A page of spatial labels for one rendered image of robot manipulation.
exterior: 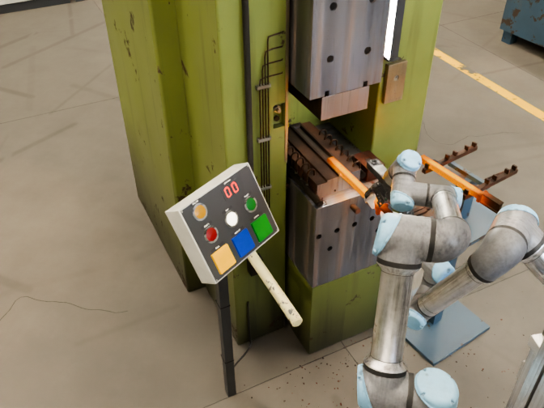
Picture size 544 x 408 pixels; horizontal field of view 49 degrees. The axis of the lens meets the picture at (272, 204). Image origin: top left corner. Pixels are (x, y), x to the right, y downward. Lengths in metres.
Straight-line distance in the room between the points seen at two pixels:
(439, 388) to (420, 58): 1.37
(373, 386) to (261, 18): 1.20
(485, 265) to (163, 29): 1.47
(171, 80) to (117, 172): 1.79
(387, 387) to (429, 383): 0.11
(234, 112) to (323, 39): 0.41
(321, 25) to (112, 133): 2.90
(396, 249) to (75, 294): 2.22
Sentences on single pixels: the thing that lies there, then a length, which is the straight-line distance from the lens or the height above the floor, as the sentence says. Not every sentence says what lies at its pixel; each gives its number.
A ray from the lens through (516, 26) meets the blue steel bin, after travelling 6.18.
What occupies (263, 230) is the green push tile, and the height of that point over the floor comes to 1.00.
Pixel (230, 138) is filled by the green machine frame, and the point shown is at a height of 1.20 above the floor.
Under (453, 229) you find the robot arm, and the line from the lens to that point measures 1.57.
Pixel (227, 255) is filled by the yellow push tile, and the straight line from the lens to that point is 1.99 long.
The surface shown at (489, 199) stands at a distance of 2.40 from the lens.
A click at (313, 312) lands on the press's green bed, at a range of 2.75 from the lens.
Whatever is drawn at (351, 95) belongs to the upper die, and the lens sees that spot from 2.20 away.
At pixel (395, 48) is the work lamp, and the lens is 2.37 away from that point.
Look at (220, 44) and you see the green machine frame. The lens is 2.03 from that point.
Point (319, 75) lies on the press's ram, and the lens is 2.08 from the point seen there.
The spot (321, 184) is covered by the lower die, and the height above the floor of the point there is 0.98.
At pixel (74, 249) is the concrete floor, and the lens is 3.68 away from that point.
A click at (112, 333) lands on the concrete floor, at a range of 3.17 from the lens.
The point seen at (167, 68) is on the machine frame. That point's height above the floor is 1.31.
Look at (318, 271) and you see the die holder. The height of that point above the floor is 0.56.
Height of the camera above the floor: 2.38
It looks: 39 degrees down
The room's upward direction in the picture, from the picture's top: straight up
